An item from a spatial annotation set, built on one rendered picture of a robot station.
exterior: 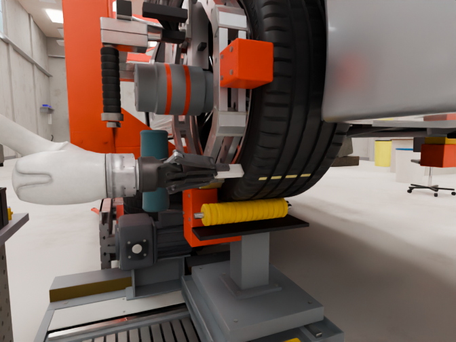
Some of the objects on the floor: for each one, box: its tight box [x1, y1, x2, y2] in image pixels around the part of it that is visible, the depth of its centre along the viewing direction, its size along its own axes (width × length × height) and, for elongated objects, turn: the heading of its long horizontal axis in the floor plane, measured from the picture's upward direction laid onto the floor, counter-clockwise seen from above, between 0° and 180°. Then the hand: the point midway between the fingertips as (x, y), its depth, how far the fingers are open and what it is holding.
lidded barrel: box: [395, 148, 425, 184], centre depth 479 cm, size 47×47×57 cm
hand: (228, 171), depth 67 cm, fingers closed
